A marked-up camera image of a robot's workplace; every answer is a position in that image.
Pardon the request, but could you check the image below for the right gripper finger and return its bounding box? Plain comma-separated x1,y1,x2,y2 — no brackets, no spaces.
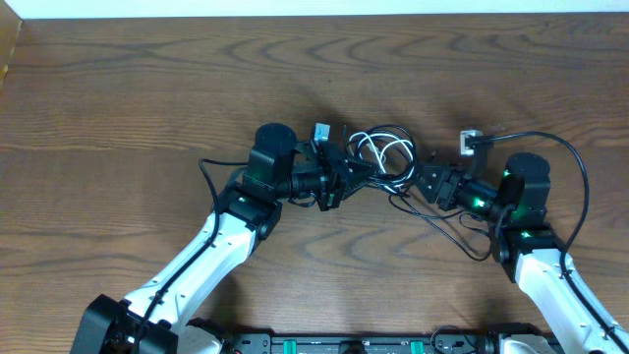
417,163,453,182
415,177,442,204

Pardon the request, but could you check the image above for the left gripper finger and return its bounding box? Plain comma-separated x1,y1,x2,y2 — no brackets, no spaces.
342,174,373,201
339,151,379,177

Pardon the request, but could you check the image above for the white usb cable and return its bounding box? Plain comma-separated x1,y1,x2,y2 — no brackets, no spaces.
347,131,417,196

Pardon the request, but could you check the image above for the black usb cable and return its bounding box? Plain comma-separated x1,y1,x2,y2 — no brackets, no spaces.
341,123,492,263

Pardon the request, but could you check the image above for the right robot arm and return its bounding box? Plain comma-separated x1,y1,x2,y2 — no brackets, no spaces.
416,152,628,353

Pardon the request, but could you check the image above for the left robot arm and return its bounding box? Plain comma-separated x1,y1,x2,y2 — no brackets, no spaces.
71,123,378,353

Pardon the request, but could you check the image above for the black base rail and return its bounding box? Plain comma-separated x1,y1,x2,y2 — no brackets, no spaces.
176,319,571,354

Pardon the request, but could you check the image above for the left camera black cable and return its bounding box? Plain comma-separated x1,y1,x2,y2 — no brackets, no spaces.
130,157,250,354

